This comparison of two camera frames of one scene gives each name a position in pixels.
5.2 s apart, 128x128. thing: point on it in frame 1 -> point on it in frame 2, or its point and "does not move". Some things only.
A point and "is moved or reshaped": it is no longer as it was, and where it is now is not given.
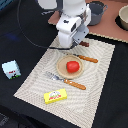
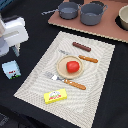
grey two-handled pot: (96, 9) does not move
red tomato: (72, 66) does not move
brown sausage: (85, 44) is moved or reshaped
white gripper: (72, 29) -> (13, 32)
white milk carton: (11, 69) does not move
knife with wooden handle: (91, 60) does not move
